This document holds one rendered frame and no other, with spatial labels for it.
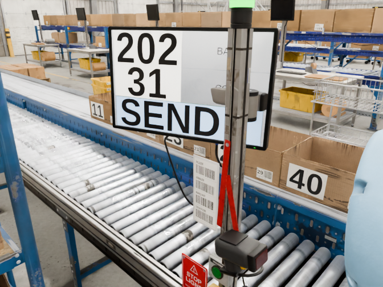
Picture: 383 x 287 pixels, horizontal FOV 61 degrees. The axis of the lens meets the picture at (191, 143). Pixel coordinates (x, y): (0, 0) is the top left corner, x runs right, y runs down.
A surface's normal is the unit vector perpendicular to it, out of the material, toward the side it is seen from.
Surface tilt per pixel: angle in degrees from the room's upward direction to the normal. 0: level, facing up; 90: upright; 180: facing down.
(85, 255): 0
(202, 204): 90
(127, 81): 86
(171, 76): 86
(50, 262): 0
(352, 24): 90
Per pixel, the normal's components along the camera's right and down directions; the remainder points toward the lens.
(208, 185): -0.70, 0.26
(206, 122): -0.40, 0.26
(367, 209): -0.66, -0.26
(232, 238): -0.10, -0.96
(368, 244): -0.73, -0.04
